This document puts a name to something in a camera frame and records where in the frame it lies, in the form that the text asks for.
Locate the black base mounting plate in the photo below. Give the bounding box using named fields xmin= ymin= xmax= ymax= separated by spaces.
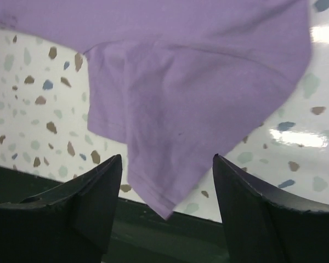
xmin=0 ymin=163 xmax=231 ymax=263

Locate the purple t-shirt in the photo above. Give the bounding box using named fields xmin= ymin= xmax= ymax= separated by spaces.
xmin=0 ymin=1 xmax=311 ymax=219

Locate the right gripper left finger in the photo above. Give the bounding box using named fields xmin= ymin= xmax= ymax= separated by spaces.
xmin=0 ymin=155 xmax=122 ymax=262

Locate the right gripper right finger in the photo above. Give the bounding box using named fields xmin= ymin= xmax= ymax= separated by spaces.
xmin=213 ymin=155 xmax=329 ymax=263

